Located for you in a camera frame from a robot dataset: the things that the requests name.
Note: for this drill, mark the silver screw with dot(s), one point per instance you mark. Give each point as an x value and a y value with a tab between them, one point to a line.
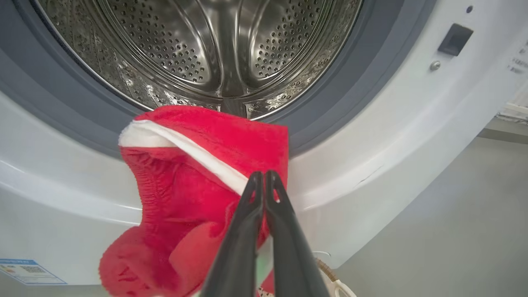
435	66

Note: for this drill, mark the white front-load washing machine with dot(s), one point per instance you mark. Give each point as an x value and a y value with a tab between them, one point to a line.
412	123

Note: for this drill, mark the steel washing machine drum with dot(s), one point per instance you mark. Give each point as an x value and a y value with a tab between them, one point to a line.
185	41

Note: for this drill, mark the cream laundry basket brown rim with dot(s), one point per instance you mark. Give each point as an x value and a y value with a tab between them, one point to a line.
336	284

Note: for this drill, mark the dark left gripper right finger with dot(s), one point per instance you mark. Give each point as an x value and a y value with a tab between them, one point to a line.
291	255

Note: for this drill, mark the red and white clothing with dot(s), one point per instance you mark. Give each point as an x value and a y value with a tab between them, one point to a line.
185	198

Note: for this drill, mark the blue energy label sticker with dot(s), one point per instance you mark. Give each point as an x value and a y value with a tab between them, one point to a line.
29	271

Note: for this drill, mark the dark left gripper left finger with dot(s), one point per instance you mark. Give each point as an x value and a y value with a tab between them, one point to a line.
237	255

